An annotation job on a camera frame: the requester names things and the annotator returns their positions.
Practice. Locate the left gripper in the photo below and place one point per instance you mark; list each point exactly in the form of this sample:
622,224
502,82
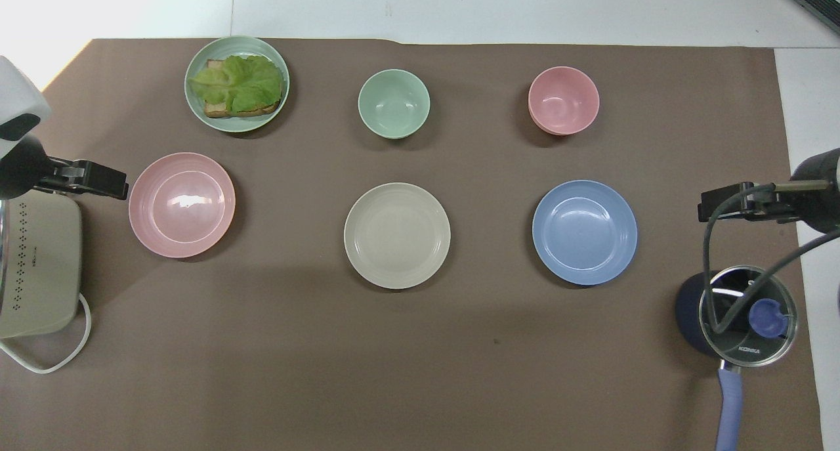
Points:
20,170

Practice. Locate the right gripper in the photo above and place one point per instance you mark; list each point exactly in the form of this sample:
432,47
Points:
817,198

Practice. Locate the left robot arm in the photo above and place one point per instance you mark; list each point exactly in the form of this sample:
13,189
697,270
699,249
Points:
18,96

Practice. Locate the beige toaster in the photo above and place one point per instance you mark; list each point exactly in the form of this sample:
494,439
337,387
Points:
39,267

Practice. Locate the glass lid with blue knob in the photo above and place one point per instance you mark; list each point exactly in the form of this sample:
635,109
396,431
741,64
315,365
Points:
768,316

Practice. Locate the pink plate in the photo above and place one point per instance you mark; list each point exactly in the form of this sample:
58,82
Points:
182,205

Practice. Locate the dark blue pot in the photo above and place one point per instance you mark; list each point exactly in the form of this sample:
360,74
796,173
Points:
688,313

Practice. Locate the green plate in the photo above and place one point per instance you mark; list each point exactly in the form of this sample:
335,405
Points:
197,109

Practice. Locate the toast slice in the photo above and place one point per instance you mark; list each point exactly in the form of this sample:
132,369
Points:
223,109

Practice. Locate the blue plate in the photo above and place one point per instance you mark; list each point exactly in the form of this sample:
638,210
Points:
585,232

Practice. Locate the green lettuce leaf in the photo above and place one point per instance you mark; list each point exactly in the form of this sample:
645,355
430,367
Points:
246,83

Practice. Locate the pink bowl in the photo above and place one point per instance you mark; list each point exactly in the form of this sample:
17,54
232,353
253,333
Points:
563,100

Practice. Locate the green bowl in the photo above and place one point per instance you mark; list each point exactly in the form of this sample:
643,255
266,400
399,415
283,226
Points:
394,104

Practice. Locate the beige plate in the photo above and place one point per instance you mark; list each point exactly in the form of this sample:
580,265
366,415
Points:
397,236

